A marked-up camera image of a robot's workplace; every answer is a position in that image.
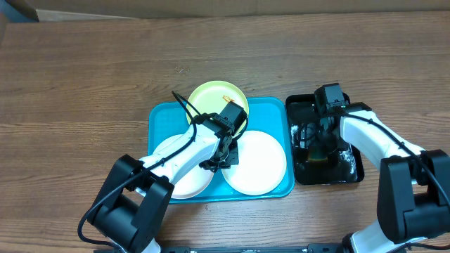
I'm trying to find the green yellow scrubbing sponge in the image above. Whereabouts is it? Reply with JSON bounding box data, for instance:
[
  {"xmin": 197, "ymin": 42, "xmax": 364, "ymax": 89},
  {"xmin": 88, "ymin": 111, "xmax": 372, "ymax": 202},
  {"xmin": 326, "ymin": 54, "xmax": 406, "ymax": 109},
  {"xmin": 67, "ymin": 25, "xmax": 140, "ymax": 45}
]
[{"xmin": 307, "ymin": 145, "xmax": 328, "ymax": 163}]

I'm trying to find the light green round plate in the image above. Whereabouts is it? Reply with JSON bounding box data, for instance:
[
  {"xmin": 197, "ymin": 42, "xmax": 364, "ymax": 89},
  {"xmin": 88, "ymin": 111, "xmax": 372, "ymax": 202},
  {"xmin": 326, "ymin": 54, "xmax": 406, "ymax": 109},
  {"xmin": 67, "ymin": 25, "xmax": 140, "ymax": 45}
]
[{"xmin": 188, "ymin": 80, "xmax": 250, "ymax": 116}]

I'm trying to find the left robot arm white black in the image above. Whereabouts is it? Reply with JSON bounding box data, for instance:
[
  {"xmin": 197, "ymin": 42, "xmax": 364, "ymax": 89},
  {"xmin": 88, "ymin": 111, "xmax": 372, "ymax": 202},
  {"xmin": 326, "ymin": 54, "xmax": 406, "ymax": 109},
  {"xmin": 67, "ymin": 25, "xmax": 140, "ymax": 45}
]
[{"xmin": 77, "ymin": 112, "xmax": 248, "ymax": 252}]

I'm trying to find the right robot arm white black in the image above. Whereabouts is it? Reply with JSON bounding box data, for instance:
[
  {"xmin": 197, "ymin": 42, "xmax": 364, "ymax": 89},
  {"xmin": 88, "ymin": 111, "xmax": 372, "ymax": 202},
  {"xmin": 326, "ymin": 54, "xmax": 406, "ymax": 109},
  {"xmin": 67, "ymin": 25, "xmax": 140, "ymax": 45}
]
[{"xmin": 294, "ymin": 100, "xmax": 449, "ymax": 252}]

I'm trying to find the black rectangular wash tray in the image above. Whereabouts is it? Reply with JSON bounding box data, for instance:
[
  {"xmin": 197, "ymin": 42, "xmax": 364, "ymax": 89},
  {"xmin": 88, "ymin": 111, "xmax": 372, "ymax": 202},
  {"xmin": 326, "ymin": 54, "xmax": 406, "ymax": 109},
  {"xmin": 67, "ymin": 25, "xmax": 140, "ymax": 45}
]
[{"xmin": 285, "ymin": 94, "xmax": 364, "ymax": 185}]

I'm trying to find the teal plastic serving tray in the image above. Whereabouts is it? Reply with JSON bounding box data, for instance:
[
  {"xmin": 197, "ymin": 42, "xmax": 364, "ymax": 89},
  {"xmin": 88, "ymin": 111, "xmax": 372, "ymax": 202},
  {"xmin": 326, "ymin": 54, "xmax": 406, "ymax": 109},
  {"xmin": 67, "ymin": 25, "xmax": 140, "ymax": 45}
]
[{"xmin": 148, "ymin": 97, "xmax": 295, "ymax": 204}]

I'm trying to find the white plate with ketchup left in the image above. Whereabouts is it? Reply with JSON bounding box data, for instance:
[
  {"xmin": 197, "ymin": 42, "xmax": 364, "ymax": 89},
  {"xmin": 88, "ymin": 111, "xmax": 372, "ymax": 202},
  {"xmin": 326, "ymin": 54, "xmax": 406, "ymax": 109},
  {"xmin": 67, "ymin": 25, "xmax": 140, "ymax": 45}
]
[{"xmin": 153, "ymin": 134, "xmax": 214, "ymax": 200}]

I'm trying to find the cardboard sheet at back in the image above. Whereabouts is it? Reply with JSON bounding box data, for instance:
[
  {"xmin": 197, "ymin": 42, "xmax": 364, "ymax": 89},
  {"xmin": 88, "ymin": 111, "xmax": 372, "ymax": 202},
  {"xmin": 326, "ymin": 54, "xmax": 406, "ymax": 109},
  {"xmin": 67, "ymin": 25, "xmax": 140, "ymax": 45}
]
[{"xmin": 5, "ymin": 0, "xmax": 450, "ymax": 22}]

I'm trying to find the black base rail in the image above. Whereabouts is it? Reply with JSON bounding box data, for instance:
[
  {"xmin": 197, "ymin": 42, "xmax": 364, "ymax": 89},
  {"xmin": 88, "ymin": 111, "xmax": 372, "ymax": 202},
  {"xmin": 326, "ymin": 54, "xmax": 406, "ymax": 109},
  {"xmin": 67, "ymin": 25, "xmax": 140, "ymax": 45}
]
[{"xmin": 162, "ymin": 243, "xmax": 350, "ymax": 253}]

